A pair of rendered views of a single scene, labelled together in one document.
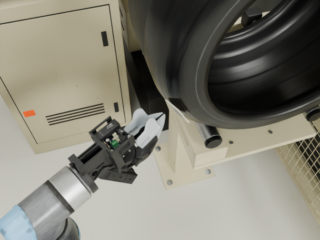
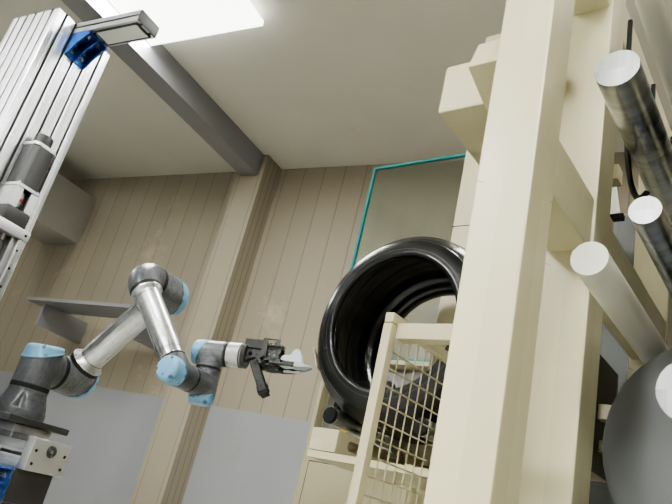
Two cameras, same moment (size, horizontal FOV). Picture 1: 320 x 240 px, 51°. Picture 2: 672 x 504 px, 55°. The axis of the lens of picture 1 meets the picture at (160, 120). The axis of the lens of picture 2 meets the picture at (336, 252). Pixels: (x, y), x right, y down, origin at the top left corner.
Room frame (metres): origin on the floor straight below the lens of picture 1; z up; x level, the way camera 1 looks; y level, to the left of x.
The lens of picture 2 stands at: (-0.59, -1.58, 0.65)
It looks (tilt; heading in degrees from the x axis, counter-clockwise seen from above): 22 degrees up; 58
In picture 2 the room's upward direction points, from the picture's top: 14 degrees clockwise
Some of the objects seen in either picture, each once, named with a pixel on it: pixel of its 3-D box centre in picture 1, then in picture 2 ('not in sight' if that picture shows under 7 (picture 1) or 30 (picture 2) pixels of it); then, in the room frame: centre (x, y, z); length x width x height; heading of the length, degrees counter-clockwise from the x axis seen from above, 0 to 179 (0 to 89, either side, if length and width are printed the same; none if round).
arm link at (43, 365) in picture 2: not in sight; (40, 364); (-0.15, 0.64, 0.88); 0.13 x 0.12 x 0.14; 27
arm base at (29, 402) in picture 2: not in sight; (24, 400); (-0.15, 0.63, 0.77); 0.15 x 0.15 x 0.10
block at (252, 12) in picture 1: (251, 18); not in sight; (0.82, -0.27, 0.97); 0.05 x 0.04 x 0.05; 107
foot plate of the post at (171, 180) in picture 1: (182, 160); not in sight; (0.88, -0.12, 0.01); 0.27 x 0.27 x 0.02; 17
